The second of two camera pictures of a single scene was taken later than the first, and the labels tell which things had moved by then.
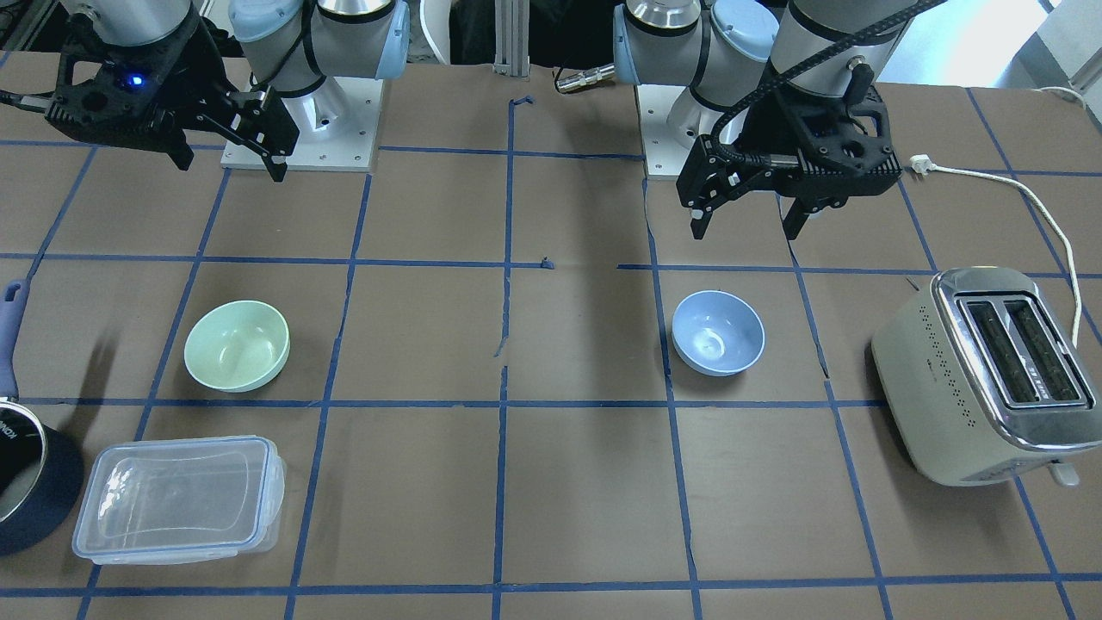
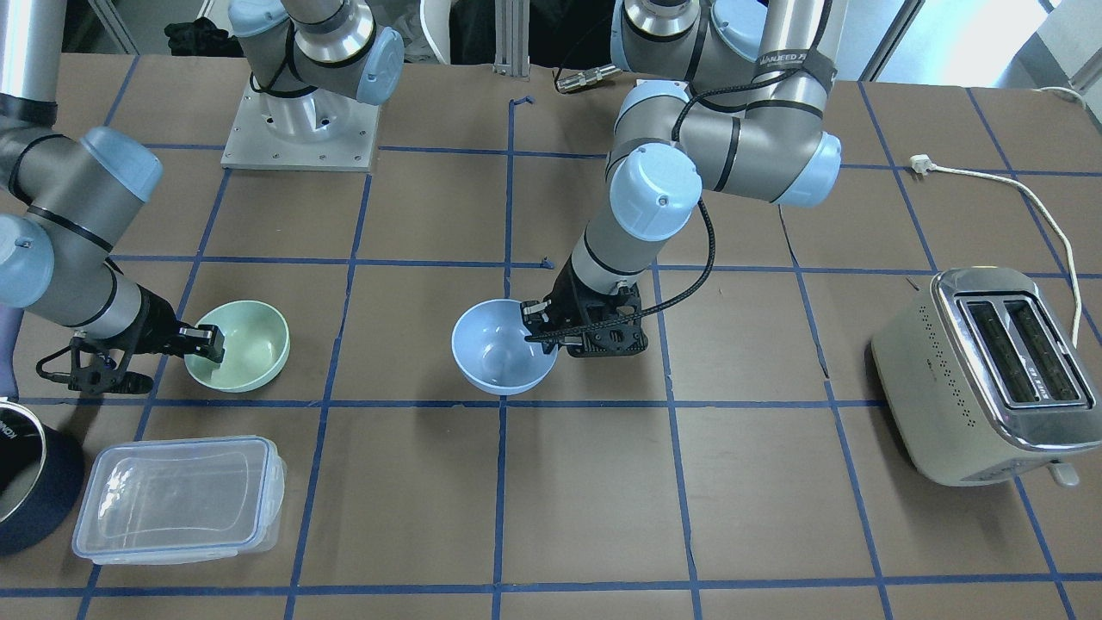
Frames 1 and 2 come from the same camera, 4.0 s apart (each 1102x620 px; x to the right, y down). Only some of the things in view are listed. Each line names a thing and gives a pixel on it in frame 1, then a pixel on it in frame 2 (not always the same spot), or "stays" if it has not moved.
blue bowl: (717, 333) to (489, 344)
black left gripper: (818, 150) to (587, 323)
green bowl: (236, 346) stays
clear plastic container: (179, 500) stays
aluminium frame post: (512, 38) stays
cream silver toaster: (981, 378) stays
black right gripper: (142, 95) to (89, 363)
